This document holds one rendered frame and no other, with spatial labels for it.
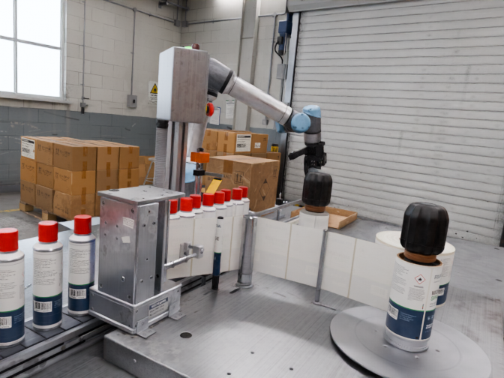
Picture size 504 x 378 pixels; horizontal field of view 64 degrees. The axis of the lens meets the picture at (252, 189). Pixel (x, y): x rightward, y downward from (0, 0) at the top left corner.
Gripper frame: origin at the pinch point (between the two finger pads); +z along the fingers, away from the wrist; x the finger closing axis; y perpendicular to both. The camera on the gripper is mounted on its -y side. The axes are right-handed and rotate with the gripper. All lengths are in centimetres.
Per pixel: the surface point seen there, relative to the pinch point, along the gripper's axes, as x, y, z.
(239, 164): -16.9, -26.2, -11.8
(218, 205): -71, 2, -25
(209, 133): 229, -236, 79
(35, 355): -133, 5, -28
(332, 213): 31.3, -0.3, 34.5
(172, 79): -75, -4, -64
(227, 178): -19.5, -31.9, -5.4
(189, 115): -75, -1, -54
